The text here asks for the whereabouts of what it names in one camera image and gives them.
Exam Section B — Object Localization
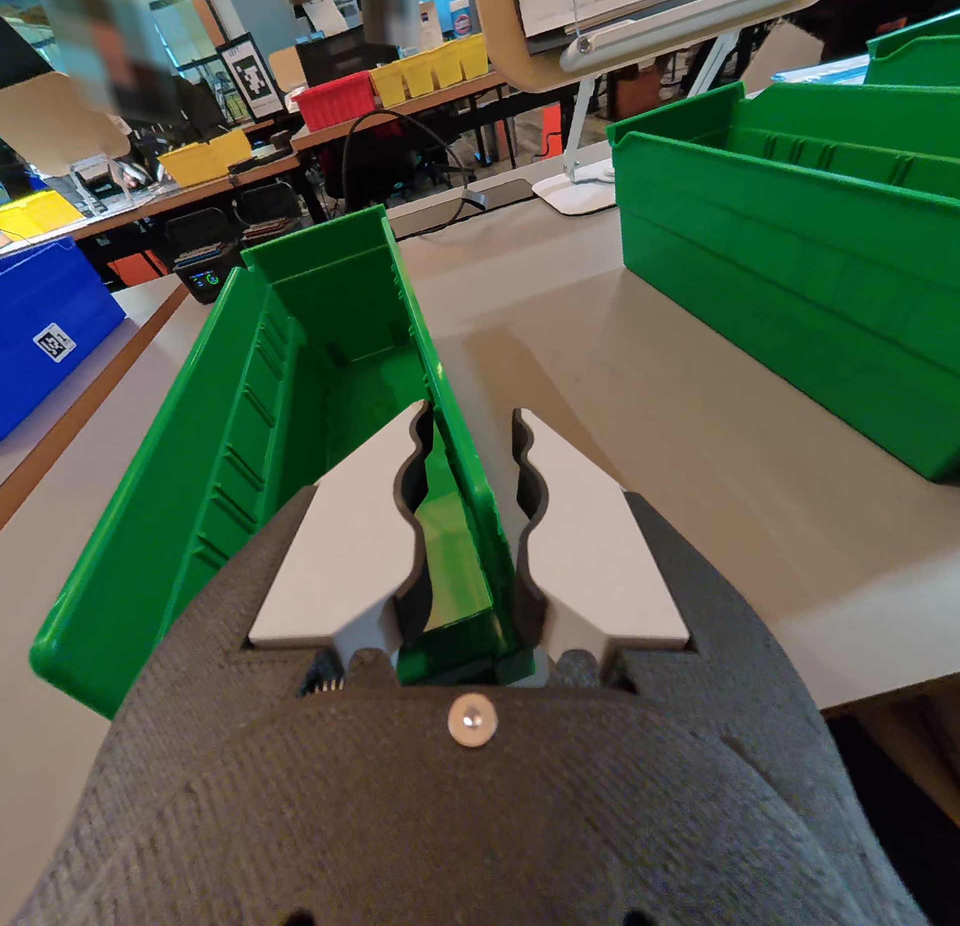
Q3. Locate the white paper with blue print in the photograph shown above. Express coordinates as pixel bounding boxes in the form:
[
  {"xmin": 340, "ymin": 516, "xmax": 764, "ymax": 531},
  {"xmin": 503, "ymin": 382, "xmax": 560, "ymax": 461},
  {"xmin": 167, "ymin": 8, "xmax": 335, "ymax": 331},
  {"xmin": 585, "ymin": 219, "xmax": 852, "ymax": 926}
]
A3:
[{"xmin": 771, "ymin": 54, "xmax": 875, "ymax": 87}]

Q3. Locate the long wooden workbench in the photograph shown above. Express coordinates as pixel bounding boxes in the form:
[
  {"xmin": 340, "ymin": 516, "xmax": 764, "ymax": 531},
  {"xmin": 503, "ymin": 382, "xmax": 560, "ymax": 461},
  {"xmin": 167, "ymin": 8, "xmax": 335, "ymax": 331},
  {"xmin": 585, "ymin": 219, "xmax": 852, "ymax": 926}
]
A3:
[{"xmin": 0, "ymin": 71, "xmax": 519, "ymax": 248}]

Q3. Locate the green plastic storage bin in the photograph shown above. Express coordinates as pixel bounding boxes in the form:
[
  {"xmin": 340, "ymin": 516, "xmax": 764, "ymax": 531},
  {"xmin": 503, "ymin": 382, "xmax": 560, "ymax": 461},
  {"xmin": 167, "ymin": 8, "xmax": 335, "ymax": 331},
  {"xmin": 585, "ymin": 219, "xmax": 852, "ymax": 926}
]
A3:
[
  {"xmin": 28, "ymin": 206, "xmax": 537, "ymax": 719},
  {"xmin": 862, "ymin": 11, "xmax": 960, "ymax": 88},
  {"xmin": 606, "ymin": 82, "xmax": 960, "ymax": 484}
]

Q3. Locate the yellow plastic bin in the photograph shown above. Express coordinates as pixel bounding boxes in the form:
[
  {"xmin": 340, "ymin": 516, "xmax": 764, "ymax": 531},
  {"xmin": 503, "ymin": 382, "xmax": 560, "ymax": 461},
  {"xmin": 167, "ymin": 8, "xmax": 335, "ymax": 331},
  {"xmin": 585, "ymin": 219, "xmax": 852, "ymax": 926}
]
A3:
[
  {"xmin": 0, "ymin": 191, "xmax": 85, "ymax": 241},
  {"xmin": 157, "ymin": 129, "xmax": 253, "ymax": 189}
]

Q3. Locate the red plastic bin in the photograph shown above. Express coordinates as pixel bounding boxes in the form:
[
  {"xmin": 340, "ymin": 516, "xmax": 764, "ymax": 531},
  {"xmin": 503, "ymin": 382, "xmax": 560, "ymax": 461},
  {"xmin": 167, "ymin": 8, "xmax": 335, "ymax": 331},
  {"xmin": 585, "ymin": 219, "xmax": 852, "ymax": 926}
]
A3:
[{"xmin": 292, "ymin": 71, "xmax": 378, "ymax": 133}]

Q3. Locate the grey desk cable cover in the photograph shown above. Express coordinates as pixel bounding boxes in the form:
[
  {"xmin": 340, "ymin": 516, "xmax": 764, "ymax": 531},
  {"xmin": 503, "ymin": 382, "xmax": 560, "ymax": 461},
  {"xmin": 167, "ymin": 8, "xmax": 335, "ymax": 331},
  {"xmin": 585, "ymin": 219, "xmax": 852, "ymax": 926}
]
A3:
[{"xmin": 386, "ymin": 178, "xmax": 538, "ymax": 240}]

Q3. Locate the black cable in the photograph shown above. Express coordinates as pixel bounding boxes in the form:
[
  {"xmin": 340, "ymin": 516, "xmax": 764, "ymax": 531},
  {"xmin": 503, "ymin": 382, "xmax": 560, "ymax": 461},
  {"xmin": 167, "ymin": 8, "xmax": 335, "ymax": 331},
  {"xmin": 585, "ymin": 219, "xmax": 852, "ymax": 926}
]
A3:
[{"xmin": 341, "ymin": 108, "xmax": 490, "ymax": 218}]

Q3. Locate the black device with green lights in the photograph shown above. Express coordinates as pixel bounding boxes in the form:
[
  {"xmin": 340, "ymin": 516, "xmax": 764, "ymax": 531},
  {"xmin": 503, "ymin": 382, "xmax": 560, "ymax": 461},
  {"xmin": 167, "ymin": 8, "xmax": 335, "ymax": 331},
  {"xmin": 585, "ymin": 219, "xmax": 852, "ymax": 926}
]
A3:
[
  {"xmin": 238, "ymin": 183, "xmax": 301, "ymax": 241},
  {"xmin": 163, "ymin": 209, "xmax": 235, "ymax": 306}
]

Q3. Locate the black and white marker sign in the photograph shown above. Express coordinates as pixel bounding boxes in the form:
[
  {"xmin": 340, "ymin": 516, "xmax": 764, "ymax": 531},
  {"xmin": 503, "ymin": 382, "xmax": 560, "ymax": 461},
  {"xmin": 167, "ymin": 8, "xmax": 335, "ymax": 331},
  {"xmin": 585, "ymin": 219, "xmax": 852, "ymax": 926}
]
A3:
[{"xmin": 217, "ymin": 33, "xmax": 287, "ymax": 121}]

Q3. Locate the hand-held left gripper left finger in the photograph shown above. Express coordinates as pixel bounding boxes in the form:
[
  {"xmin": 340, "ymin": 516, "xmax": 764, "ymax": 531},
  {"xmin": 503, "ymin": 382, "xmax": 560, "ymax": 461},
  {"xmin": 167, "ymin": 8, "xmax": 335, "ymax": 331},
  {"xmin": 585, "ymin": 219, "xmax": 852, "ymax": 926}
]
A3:
[{"xmin": 247, "ymin": 399, "xmax": 436, "ymax": 664}]

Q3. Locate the grey desk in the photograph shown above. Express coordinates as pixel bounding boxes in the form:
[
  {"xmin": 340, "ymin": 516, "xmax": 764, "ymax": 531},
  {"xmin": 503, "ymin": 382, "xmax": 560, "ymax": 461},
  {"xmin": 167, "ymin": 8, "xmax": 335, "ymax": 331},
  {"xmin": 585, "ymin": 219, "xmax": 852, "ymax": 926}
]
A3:
[
  {"xmin": 0, "ymin": 273, "xmax": 192, "ymax": 529},
  {"xmin": 0, "ymin": 142, "xmax": 960, "ymax": 926}
]

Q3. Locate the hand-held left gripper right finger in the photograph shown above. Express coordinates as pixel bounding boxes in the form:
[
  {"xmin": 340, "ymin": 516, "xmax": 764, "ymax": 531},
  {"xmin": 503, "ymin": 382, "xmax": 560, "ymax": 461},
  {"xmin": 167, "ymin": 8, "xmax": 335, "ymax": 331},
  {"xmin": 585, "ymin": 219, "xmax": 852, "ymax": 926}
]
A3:
[{"xmin": 512, "ymin": 407, "xmax": 691, "ymax": 675}]

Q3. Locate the black hanging panel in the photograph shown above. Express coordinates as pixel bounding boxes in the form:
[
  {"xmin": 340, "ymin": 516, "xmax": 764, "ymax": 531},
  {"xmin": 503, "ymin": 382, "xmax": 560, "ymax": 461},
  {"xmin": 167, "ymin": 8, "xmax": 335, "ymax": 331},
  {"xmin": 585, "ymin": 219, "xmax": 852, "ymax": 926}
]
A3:
[{"xmin": 0, "ymin": 18, "xmax": 54, "ymax": 90}]

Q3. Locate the blue plastic bin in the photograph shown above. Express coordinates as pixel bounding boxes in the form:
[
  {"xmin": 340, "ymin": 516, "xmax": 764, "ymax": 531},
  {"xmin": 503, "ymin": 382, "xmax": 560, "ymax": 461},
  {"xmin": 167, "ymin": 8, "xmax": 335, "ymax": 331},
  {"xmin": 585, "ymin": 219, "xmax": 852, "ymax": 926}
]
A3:
[{"xmin": 0, "ymin": 236, "xmax": 127, "ymax": 443}]

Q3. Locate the instruction sheet on stand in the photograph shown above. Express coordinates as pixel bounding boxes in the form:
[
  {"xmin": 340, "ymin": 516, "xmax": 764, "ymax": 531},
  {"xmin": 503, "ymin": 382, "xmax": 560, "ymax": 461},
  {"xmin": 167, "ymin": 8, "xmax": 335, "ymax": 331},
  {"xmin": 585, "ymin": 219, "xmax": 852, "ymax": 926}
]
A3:
[{"xmin": 468, "ymin": 0, "xmax": 852, "ymax": 218}]

